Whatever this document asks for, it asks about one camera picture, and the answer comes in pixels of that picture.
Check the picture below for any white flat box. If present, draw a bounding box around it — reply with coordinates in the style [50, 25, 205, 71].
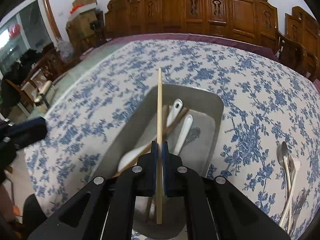
[67, 3, 98, 20]

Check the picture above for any grey metal tray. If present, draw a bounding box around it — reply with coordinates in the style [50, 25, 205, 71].
[86, 84, 224, 239]

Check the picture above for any large green print cardboard box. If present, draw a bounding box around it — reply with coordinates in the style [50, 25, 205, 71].
[65, 11, 104, 48]

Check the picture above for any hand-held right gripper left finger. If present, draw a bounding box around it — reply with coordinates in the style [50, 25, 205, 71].
[27, 141, 159, 240]

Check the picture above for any wooden side chair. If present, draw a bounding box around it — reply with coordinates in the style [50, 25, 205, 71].
[5, 45, 68, 111]

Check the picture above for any crumpled plastic bag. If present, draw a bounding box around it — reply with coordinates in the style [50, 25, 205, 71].
[56, 39, 75, 63]

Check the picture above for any wooden chopstick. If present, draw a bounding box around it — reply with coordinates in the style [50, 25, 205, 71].
[146, 106, 169, 223]
[112, 108, 190, 178]
[155, 67, 164, 225]

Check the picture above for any glass sliding door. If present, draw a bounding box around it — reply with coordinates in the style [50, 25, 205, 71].
[0, 0, 55, 78]

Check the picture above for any pile of black clothes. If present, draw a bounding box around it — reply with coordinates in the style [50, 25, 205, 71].
[0, 49, 46, 120]

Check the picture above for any cream and gold box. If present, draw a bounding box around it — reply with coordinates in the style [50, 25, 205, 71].
[34, 80, 52, 105]

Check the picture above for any carved wooden sofa bench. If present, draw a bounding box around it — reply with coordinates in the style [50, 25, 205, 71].
[104, 0, 308, 75]

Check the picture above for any white ceramic spoon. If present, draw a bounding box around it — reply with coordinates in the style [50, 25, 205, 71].
[117, 99, 184, 172]
[279, 155, 302, 229]
[174, 114, 194, 155]

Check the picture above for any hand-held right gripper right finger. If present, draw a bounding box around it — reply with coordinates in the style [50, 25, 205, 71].
[161, 141, 292, 240]

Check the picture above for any black desk fan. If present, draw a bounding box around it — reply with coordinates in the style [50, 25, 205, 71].
[89, 20, 105, 48]

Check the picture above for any wooden door frame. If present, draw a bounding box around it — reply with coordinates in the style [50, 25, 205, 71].
[37, 0, 63, 41]

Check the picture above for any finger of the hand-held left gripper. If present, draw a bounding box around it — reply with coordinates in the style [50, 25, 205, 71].
[14, 117, 48, 152]

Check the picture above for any metal fork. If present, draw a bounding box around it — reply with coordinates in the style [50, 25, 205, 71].
[287, 192, 310, 233]

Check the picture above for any carved wooden armchair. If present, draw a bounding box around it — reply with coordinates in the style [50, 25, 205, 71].
[285, 6, 320, 83]

